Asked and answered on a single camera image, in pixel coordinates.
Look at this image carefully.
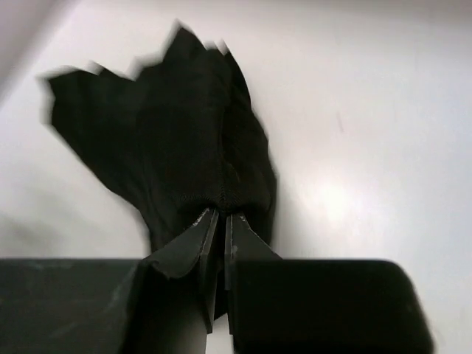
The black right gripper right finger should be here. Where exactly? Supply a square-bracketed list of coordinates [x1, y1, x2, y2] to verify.
[225, 215, 434, 354]

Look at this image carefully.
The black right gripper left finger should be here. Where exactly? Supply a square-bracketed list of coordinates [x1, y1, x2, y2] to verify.
[1, 210, 218, 353]

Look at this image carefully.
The black pleated skirt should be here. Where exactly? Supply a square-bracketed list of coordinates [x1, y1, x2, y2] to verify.
[35, 21, 280, 321]

